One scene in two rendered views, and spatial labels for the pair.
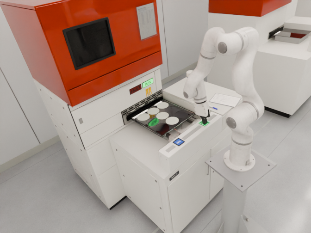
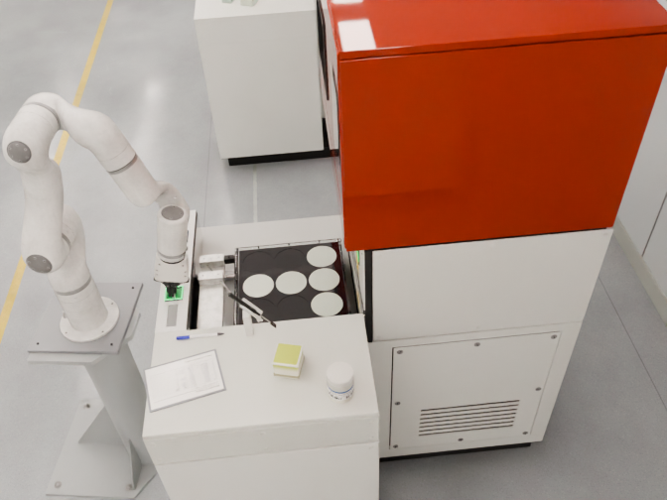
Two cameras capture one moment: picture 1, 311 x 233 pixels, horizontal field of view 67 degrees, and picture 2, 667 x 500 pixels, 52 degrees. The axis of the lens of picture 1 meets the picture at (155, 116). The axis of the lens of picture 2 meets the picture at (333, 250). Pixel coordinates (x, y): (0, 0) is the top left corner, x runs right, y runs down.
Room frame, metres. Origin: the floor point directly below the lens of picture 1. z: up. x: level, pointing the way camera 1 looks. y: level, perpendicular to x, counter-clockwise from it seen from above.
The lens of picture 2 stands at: (2.52, -1.21, 2.52)
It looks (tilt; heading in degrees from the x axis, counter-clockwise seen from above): 44 degrees down; 125
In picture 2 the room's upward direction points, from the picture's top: 3 degrees counter-clockwise
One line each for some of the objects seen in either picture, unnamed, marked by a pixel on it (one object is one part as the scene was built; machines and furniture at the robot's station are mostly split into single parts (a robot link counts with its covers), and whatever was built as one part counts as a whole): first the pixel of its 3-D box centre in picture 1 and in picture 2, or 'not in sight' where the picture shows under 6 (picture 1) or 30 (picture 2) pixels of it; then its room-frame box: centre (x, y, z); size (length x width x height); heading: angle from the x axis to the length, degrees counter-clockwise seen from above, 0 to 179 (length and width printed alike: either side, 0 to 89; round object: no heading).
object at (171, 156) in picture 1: (192, 139); (181, 280); (1.20, -0.23, 0.89); 0.55 x 0.09 x 0.14; 128
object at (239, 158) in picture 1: (240, 149); (80, 301); (1.02, -0.48, 0.93); 0.19 x 0.19 x 0.18
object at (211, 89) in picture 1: (202, 99); (263, 385); (1.69, -0.42, 0.89); 0.62 x 0.35 x 0.14; 38
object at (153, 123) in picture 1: (162, 115); (291, 283); (1.53, -0.06, 0.90); 0.34 x 0.34 x 0.01; 38
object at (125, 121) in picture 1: (144, 108); (353, 274); (1.69, 0.08, 0.89); 0.44 x 0.02 x 0.10; 128
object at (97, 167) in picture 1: (115, 143); (439, 317); (1.85, 0.44, 0.41); 0.82 x 0.71 x 0.82; 128
